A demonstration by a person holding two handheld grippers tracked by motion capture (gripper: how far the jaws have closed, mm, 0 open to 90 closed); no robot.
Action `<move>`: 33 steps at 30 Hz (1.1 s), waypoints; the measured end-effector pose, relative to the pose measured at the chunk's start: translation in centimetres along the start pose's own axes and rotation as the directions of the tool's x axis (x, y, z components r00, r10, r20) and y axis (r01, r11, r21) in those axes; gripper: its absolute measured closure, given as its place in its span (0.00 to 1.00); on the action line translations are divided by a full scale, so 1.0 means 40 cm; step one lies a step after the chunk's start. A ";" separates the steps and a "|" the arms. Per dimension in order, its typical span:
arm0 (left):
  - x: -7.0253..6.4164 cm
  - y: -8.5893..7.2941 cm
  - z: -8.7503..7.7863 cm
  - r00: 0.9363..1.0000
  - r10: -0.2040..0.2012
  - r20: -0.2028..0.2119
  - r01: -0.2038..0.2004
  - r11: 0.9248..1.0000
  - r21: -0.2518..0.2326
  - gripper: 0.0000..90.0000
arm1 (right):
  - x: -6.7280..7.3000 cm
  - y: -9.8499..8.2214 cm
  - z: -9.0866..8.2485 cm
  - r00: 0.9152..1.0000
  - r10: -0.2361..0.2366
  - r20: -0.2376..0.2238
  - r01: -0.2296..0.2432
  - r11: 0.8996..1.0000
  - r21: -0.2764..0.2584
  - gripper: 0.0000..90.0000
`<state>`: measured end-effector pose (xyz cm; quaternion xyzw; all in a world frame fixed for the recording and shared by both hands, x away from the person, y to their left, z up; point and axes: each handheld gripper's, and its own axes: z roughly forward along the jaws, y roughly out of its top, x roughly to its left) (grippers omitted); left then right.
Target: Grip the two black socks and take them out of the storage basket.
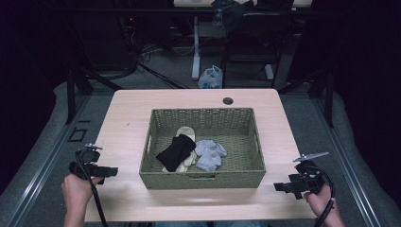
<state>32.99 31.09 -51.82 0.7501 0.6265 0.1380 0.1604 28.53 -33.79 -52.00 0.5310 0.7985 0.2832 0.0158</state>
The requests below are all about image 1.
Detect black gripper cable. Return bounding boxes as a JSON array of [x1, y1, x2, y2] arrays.
[[310, 166, 337, 227], [75, 152, 110, 227]]

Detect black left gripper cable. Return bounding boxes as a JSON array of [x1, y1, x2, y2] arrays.
[[75, 152, 110, 227]]

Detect person's right hand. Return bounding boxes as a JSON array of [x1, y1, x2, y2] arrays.
[[303, 183, 337, 219]]

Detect black chair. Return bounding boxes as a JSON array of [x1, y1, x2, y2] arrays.
[[221, 10, 295, 90]]

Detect light grey sock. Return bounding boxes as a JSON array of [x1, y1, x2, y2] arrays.
[[194, 138, 228, 172]]

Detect dark bag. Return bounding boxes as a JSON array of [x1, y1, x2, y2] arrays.
[[210, 0, 255, 31]]

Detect black metal stand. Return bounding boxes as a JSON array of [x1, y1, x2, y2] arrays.
[[64, 67, 94, 125], [308, 67, 336, 129]]

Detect green woven basket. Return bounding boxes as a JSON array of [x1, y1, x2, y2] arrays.
[[138, 107, 267, 190]]

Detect white plastic bag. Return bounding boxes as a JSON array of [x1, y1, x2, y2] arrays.
[[197, 64, 224, 90]]

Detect person's left hand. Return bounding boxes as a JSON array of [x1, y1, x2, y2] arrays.
[[61, 172, 105, 216]]

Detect aluminium floor rail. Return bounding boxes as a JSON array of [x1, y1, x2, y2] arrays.
[[6, 94, 93, 227], [311, 94, 382, 227]]

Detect black sock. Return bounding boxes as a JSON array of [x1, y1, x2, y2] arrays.
[[155, 133, 198, 173]]

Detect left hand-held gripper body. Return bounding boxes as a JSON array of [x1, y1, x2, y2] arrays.
[[68, 143, 106, 185]]

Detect white desk leg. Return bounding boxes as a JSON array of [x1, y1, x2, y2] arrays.
[[191, 15, 201, 81]]

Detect cream sock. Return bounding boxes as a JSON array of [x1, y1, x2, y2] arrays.
[[162, 125, 199, 174]]

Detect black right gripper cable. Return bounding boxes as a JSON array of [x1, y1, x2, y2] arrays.
[[310, 166, 337, 227]]

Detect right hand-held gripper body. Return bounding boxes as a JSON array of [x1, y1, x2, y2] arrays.
[[288, 151, 331, 201]]

